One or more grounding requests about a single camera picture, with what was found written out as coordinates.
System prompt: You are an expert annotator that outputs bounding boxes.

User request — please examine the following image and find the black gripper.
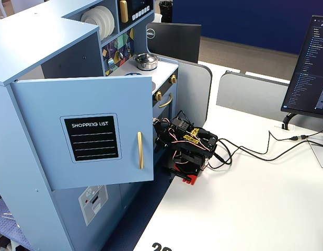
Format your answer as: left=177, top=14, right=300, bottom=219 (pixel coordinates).
left=154, top=119, right=178, bottom=155

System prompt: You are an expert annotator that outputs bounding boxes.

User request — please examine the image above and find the blue shopping list cabinet door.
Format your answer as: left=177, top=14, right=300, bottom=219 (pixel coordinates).
left=10, top=75, right=155, bottom=191

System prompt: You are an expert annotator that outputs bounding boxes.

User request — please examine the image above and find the blue oven door with window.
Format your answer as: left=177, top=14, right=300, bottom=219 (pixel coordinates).
left=152, top=85, right=178, bottom=168

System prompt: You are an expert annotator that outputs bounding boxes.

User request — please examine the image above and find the red table clamp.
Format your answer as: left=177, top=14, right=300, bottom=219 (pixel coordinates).
left=182, top=173, right=199, bottom=187

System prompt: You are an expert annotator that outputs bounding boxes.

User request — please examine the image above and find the grey desk divider panel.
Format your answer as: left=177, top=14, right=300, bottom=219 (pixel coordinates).
left=216, top=71, right=291, bottom=123
left=176, top=58, right=213, bottom=127

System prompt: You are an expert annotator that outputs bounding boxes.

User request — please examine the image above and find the steel toy pot with lid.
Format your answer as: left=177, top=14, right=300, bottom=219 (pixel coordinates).
left=132, top=53, right=159, bottom=71

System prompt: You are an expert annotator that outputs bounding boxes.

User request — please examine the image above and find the black Dell monitor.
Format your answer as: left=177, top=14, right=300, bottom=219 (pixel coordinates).
left=145, top=22, right=202, bottom=64

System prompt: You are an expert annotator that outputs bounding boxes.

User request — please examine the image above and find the blue door with dispenser print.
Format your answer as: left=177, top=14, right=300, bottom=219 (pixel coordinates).
left=52, top=182, right=123, bottom=251

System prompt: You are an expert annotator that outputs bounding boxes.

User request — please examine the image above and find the white toy plate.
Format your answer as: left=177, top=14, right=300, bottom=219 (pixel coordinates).
left=87, top=7, right=110, bottom=40
left=80, top=10, right=101, bottom=40
left=95, top=5, right=116, bottom=37

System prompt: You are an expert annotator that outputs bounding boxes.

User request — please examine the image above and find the black trash can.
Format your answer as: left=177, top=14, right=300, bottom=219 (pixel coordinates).
left=159, top=1, right=174, bottom=24

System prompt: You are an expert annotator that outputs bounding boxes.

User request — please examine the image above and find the black toy microwave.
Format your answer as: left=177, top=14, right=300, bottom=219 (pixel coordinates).
left=117, top=0, right=154, bottom=32

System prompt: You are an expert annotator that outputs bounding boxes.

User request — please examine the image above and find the blue wooden toy kitchen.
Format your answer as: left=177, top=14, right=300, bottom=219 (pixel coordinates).
left=0, top=0, right=179, bottom=251

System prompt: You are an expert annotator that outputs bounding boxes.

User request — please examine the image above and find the blue studded floor mat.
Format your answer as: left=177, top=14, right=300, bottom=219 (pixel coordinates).
left=0, top=187, right=34, bottom=251

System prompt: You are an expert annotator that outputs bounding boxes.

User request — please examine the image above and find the grey flat monitor base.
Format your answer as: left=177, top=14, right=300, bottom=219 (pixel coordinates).
left=308, top=135, right=323, bottom=169

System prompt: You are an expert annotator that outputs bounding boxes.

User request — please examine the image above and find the monitor showing code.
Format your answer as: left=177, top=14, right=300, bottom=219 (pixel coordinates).
left=281, top=15, right=323, bottom=117

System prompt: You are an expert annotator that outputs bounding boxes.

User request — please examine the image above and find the gold curved cabinet door handle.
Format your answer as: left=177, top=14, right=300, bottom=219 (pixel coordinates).
left=136, top=131, right=144, bottom=170

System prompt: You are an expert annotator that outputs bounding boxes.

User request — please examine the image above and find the gold oven door handle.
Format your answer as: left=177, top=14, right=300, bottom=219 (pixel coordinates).
left=158, top=93, right=174, bottom=109

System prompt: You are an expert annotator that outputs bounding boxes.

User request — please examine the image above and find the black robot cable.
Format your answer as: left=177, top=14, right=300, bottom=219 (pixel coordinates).
left=210, top=138, right=323, bottom=169

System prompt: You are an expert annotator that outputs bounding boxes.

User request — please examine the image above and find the gold microwave handle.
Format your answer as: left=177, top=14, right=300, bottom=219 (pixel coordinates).
left=119, top=0, right=129, bottom=23

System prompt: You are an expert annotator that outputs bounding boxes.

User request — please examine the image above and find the black cable with connector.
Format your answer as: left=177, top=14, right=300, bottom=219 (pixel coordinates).
left=216, top=129, right=323, bottom=157

